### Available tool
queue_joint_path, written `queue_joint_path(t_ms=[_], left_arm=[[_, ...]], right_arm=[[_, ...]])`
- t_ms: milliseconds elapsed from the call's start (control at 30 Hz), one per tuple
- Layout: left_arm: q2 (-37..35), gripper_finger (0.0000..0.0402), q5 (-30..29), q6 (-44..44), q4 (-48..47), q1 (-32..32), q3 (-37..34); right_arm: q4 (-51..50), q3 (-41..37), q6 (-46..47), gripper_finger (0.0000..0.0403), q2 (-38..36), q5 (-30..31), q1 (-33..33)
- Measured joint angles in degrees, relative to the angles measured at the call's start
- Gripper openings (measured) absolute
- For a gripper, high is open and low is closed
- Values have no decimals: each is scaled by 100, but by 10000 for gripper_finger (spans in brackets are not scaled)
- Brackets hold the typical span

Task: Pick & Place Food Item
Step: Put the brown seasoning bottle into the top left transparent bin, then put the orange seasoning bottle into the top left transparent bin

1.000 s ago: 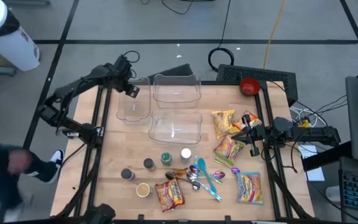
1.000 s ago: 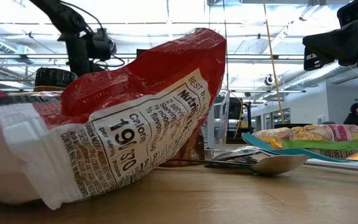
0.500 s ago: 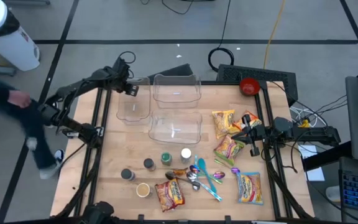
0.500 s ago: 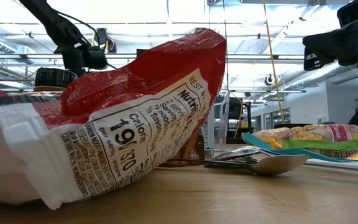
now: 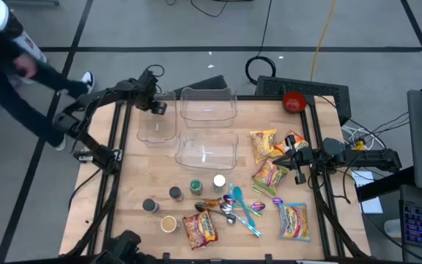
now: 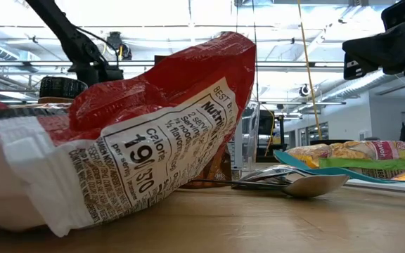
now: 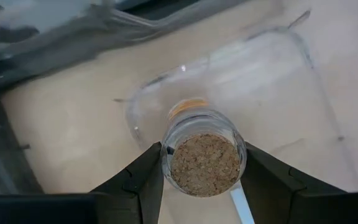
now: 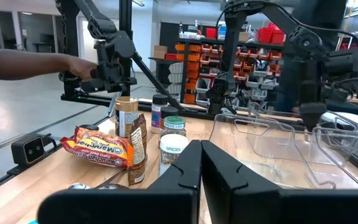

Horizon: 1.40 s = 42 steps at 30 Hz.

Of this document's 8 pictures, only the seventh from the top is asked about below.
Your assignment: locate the narrow clear plastic bin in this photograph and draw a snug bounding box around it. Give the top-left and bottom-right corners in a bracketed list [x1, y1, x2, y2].
[124, 26, 358, 194]

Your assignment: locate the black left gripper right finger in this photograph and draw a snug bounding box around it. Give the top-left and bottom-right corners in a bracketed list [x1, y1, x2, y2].
[240, 142, 347, 224]

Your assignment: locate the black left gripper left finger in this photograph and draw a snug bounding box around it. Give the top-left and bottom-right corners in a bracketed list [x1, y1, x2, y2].
[90, 141, 165, 224]

